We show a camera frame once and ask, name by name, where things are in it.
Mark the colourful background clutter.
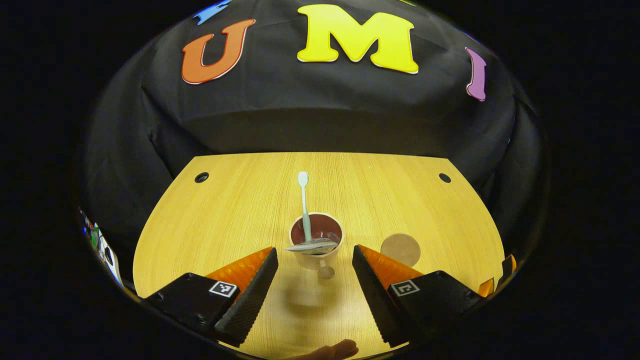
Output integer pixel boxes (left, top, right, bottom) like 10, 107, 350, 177
79, 209, 124, 287

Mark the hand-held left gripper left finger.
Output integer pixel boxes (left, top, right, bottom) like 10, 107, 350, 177
144, 246, 280, 348

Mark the wooden desktop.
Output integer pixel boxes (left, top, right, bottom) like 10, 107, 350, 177
132, 152, 506, 360

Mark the black backdrop cloth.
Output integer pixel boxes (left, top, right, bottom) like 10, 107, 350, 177
82, 0, 547, 281

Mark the beige cup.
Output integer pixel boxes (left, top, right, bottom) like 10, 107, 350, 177
288, 212, 345, 280

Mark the white toothpaste tube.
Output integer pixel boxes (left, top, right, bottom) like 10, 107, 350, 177
284, 238, 340, 256

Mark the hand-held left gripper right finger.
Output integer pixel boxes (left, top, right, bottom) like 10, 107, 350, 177
351, 244, 484, 349

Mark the white toothbrush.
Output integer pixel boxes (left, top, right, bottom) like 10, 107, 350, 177
297, 171, 314, 244

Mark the round brown coaster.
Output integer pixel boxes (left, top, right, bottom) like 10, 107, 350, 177
380, 233, 422, 268

